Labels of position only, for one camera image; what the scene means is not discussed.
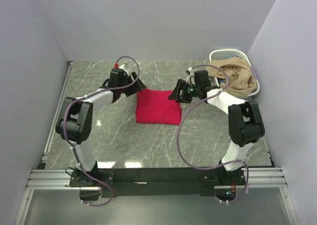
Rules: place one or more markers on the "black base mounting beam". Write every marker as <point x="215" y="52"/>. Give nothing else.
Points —
<point x="155" y="181"/>

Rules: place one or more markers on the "red t-shirt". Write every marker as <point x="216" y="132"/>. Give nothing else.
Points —
<point x="153" y="106"/>

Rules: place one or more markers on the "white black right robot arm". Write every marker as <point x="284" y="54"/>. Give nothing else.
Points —
<point x="245" y="124"/>

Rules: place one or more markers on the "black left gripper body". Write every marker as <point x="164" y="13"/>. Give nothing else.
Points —
<point x="129" y="90"/>

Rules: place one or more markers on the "tan t-shirt in basket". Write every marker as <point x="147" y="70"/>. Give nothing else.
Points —
<point x="240" y="74"/>

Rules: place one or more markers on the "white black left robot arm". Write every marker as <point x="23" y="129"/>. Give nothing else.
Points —
<point x="75" y="119"/>

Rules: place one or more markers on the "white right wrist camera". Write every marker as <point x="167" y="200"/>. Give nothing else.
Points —
<point x="190" y="78"/>

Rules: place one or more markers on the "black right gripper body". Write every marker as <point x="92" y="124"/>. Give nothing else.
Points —
<point x="190" y="91"/>

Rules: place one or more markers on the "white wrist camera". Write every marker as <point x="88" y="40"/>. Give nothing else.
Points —
<point x="190" y="78"/>
<point x="123" y="66"/>

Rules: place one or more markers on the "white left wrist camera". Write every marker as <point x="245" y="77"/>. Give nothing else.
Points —
<point x="123" y="66"/>

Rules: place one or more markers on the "aluminium frame rail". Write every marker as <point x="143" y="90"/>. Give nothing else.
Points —
<point x="57" y="179"/>

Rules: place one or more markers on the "white perforated laundry basket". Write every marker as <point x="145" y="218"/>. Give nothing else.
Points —
<point x="220" y="75"/>

